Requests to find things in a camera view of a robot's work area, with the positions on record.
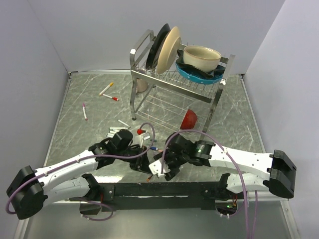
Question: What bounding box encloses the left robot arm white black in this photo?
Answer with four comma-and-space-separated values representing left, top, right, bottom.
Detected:
5, 129, 150, 220

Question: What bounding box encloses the red bowl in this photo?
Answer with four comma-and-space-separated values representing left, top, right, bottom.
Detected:
180, 109, 198, 129

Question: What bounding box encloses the cream ceramic bowl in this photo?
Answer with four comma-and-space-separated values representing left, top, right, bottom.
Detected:
183, 45, 221, 73

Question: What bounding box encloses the pink cup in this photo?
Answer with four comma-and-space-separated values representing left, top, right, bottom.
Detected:
136, 78, 149, 93

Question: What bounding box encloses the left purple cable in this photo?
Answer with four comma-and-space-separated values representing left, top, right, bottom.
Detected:
5, 122, 156, 222

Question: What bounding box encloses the black base beam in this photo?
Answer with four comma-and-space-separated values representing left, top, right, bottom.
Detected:
69, 181, 250, 215

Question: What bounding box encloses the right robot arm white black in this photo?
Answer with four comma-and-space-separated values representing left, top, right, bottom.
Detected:
149, 134, 297, 199

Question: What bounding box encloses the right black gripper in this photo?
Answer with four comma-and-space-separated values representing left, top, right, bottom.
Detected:
154, 148, 188, 181

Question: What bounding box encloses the black plate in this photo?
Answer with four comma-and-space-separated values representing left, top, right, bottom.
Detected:
146, 23, 171, 70

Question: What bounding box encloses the blue dotted dish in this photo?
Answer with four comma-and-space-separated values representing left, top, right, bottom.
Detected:
175, 63, 223, 85

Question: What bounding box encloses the red cap marker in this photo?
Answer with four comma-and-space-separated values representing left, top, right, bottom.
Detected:
102, 94, 119, 101

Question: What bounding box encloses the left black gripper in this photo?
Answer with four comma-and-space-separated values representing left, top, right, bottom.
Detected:
116, 144, 154, 174

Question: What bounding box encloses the stainless steel dish rack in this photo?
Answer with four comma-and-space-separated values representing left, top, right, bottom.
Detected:
130, 29, 235, 132

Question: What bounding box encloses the black marker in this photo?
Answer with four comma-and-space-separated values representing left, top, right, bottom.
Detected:
117, 119, 130, 128

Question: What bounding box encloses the aluminium rail frame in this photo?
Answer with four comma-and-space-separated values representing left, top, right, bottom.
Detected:
247, 192, 288, 202

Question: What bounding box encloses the pink cap marker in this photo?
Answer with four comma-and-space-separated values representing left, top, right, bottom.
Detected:
82, 103, 88, 121

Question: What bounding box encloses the beige plate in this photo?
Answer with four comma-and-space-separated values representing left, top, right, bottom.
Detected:
157, 26, 181, 74

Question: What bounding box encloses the yellow cap marker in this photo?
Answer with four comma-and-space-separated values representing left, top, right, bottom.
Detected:
99, 82, 114, 96

